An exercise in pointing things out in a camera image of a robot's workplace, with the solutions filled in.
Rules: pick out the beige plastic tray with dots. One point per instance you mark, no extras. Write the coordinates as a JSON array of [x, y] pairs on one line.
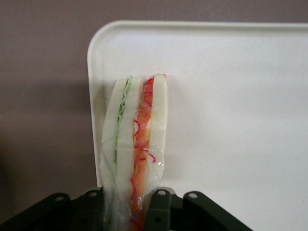
[[216, 96]]

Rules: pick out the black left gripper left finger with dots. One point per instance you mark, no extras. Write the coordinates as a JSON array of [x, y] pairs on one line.
[[60, 214]]

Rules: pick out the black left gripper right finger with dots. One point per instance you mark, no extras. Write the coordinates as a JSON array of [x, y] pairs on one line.
[[183, 214]]

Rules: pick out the triangle sandwich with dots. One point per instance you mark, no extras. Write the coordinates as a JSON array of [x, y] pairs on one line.
[[125, 134]]

